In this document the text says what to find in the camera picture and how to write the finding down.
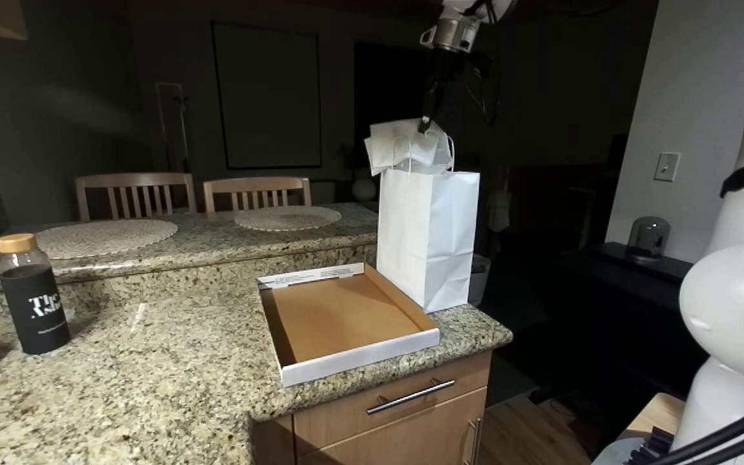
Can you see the dark low sideboard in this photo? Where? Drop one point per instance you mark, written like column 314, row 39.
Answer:
column 631, row 300

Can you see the white and brown cardboard tray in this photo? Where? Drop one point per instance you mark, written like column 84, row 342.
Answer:
column 347, row 324

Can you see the light wooden board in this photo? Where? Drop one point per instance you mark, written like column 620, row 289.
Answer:
column 653, row 415

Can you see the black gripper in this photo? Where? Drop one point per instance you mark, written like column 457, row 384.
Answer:
column 464, row 87

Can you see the black sleeved bottle wooden lid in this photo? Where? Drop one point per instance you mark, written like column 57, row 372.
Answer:
column 33, row 300

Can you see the white wall outlet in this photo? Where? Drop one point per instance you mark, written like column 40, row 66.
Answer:
column 668, row 165

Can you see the dark framed wall panel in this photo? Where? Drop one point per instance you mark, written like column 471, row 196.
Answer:
column 268, row 94

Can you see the wooden slat-back chair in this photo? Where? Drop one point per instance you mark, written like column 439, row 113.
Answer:
column 135, row 195
column 256, row 195

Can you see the wooden kitchen cabinet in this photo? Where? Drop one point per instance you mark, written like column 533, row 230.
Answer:
column 425, row 430

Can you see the small grey dome object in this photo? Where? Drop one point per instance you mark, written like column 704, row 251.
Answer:
column 648, row 237

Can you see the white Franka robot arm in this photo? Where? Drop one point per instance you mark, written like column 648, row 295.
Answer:
column 736, row 300

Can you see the round beige placemat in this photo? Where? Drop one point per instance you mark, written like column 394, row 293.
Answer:
column 288, row 218
column 103, row 237

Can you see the white paper napkin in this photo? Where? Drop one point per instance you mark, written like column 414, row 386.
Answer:
column 405, row 146

